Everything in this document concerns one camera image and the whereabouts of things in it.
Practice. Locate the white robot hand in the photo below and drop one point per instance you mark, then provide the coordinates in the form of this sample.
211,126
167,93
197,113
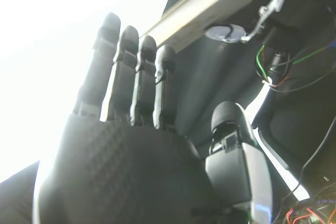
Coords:
126,171

